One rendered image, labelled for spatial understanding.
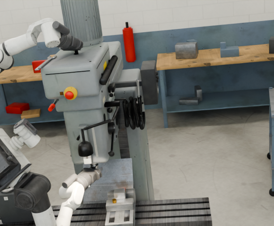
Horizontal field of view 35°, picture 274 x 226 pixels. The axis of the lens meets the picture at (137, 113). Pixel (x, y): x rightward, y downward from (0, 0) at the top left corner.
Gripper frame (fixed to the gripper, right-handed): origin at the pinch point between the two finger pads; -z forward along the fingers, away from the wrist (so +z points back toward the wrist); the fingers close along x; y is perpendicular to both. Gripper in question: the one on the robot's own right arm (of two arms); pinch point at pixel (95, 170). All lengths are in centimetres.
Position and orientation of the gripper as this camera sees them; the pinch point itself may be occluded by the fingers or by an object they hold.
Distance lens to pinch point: 241.8
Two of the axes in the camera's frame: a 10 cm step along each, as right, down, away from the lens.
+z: -4.3, 3.6, -8.3
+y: 1.0, 9.3, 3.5
